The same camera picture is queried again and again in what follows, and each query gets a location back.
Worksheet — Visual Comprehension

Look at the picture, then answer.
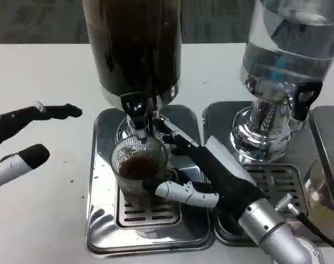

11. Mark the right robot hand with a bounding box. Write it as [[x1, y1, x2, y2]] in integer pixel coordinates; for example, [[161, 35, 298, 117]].
[[142, 118, 268, 221]]

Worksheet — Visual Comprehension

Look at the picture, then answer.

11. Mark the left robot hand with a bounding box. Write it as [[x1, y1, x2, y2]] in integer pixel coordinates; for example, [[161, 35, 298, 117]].
[[0, 100, 83, 191]]

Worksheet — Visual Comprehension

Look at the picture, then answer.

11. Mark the clear ribbed glass cup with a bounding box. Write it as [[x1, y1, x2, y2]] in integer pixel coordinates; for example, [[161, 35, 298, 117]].
[[111, 136, 169, 208]]

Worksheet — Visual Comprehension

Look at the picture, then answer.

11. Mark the steel slotted drip grid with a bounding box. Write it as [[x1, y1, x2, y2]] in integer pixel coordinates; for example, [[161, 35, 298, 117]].
[[242, 164, 311, 221], [116, 167, 183, 229]]

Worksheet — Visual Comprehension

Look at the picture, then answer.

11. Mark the black tap lever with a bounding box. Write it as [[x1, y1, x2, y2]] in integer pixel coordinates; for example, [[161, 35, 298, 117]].
[[292, 81, 323, 122], [119, 92, 152, 130]]

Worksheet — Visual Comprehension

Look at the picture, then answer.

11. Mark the steel dispenser base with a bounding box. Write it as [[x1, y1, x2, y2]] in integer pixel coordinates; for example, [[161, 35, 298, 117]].
[[309, 106, 334, 243]]

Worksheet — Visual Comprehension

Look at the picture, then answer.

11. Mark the dark coffee drink dispenser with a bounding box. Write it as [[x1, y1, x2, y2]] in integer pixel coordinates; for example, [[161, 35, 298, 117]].
[[83, 0, 216, 255]]

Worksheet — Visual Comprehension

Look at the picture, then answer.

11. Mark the clear water drink dispenser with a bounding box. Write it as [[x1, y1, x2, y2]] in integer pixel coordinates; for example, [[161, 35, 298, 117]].
[[202, 0, 334, 247]]

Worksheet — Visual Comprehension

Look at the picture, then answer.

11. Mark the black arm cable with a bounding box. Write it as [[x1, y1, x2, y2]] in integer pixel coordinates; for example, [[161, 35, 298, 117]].
[[275, 193, 334, 248]]

